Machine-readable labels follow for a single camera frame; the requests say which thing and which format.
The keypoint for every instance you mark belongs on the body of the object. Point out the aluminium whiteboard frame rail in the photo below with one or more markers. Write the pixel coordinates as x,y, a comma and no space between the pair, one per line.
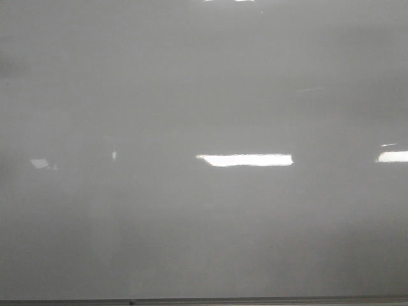
299,300

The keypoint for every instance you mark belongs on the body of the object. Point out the white whiteboard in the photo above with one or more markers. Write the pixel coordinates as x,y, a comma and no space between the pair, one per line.
203,149

